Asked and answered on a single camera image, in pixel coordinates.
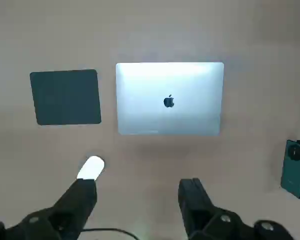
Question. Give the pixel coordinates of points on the white computer mouse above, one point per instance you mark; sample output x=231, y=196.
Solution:
x=91, y=167

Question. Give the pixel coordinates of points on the black square mouse pad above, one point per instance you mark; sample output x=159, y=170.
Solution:
x=65, y=97

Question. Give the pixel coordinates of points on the dark green model phone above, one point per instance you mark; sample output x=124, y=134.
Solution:
x=295, y=175

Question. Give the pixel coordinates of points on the silver closed laptop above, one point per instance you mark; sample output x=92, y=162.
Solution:
x=168, y=82

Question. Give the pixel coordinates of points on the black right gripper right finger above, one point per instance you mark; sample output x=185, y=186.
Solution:
x=195, y=200

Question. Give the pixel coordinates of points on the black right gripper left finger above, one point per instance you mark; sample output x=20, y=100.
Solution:
x=75, y=200

